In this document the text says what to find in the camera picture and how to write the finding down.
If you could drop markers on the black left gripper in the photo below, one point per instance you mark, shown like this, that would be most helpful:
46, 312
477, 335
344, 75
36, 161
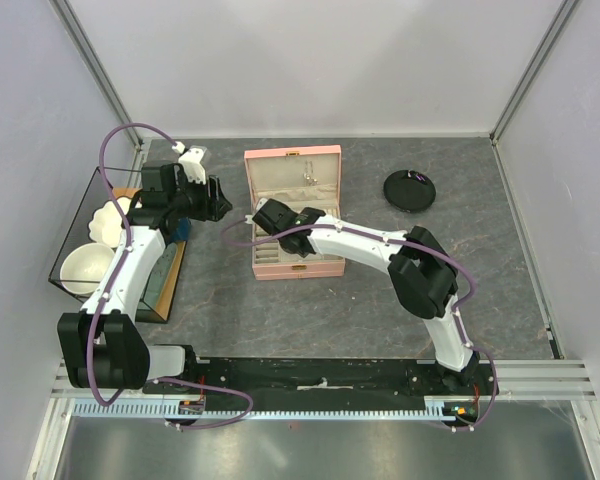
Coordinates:
215, 207

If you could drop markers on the pink jewelry box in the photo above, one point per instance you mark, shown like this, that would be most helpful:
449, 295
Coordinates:
300, 177

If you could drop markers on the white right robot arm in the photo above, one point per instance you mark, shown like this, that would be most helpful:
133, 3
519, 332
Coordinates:
428, 283

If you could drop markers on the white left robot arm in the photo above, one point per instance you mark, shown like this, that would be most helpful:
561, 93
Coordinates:
100, 343

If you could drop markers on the blue mug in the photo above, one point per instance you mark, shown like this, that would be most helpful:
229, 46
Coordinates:
182, 231

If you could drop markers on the wooden board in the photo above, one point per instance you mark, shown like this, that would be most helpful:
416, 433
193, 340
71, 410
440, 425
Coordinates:
159, 290

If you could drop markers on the white scalloped dish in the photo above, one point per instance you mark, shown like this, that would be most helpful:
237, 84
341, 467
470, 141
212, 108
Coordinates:
105, 226

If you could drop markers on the white round bowl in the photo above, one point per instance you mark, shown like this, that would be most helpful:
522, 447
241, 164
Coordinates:
84, 268

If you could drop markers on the black round plate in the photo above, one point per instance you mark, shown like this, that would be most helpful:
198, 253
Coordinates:
407, 194

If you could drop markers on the hair clips on plate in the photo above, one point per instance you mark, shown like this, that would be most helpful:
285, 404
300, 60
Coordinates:
417, 176

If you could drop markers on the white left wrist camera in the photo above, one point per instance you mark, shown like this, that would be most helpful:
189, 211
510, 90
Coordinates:
191, 159

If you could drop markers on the black wire rack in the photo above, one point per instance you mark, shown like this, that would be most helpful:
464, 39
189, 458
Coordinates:
94, 197

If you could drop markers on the slotted cable duct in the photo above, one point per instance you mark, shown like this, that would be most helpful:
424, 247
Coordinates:
177, 410

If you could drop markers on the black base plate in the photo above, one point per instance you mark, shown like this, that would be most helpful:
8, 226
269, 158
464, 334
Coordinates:
348, 384

